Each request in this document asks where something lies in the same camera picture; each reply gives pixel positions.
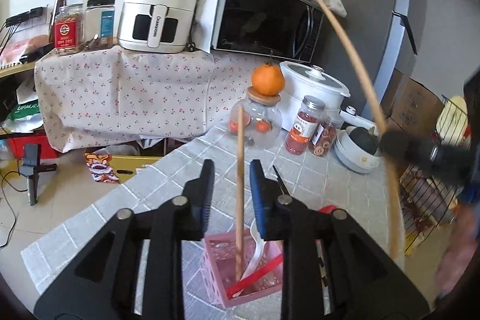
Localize black chopstick gold band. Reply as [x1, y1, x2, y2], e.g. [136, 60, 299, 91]
[272, 165, 290, 196]

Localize wooden chopstick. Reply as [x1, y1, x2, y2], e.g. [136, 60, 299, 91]
[316, 0, 404, 261]
[235, 105, 245, 281]

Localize pink lattice utensil holder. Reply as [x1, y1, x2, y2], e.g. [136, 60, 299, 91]
[200, 229, 285, 310]

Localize white plastic spoon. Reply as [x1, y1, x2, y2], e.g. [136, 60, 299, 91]
[241, 220, 265, 280]

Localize person right hand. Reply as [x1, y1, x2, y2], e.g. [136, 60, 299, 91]
[435, 205, 479, 298]

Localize red spice jar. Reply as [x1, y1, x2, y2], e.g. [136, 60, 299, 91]
[285, 95, 326, 155]

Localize glass jar wooden lid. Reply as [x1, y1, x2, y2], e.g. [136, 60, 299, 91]
[227, 86, 282, 149]

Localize dried fruit jar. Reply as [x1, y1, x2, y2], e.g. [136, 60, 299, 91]
[309, 110, 344, 157]

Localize cardboard boxes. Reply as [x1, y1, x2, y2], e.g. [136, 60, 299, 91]
[381, 69, 444, 136]

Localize grey checked tablecloth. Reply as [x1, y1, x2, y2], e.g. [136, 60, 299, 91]
[20, 124, 408, 320]

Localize dark green squash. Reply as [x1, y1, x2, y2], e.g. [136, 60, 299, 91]
[349, 127, 379, 155]

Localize white stacked bowls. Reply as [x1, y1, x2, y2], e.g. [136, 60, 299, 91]
[334, 127, 383, 175]

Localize orange mandarin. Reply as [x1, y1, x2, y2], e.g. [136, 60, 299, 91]
[251, 62, 285, 97]

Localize white electric pot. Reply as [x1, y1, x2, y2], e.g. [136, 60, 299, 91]
[277, 60, 378, 135]

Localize floral cabinet cloth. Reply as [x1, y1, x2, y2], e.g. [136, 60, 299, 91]
[34, 46, 267, 153]

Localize white air fryer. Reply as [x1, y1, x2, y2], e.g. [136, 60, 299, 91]
[117, 0, 197, 54]

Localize black microwave oven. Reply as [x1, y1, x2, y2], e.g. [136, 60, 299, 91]
[192, 0, 323, 64]

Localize grey refrigerator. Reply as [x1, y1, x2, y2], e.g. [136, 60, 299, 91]
[310, 0, 451, 119]

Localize wooden shelf unit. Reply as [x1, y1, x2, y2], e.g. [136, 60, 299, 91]
[0, 4, 54, 163]

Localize blue label jar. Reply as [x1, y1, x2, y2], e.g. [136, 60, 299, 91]
[84, 0, 116, 51]

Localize red label jar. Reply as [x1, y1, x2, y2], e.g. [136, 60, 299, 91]
[54, 3, 84, 56]

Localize black wire rack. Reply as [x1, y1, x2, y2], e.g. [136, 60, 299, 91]
[400, 96, 470, 256]

